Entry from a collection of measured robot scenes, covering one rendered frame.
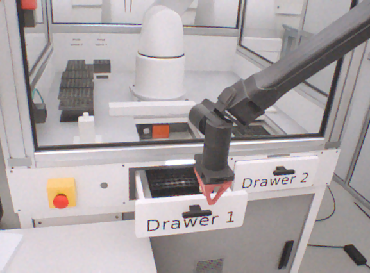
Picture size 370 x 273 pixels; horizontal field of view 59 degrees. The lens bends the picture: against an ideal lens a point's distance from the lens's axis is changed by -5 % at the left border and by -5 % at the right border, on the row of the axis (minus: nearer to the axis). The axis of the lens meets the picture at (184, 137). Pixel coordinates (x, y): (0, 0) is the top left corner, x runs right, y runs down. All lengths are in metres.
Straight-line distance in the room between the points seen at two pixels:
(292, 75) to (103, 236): 0.65
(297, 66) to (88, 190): 0.64
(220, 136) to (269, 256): 0.79
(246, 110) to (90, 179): 0.48
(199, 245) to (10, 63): 0.82
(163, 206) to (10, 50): 0.51
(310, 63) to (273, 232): 0.79
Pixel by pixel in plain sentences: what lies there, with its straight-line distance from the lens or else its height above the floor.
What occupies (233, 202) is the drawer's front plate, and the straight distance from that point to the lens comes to 0.90.
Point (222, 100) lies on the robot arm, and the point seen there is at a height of 1.20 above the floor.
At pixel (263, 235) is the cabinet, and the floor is 0.59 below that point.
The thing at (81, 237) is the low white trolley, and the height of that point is 0.76.
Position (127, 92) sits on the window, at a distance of 0.88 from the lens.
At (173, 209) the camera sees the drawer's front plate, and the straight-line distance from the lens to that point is 0.86.
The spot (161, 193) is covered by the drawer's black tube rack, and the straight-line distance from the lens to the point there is 0.96.
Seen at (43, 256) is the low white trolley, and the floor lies 0.76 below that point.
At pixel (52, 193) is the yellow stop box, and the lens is 0.95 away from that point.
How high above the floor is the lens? 1.43
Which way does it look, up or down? 26 degrees down
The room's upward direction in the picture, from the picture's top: 4 degrees clockwise
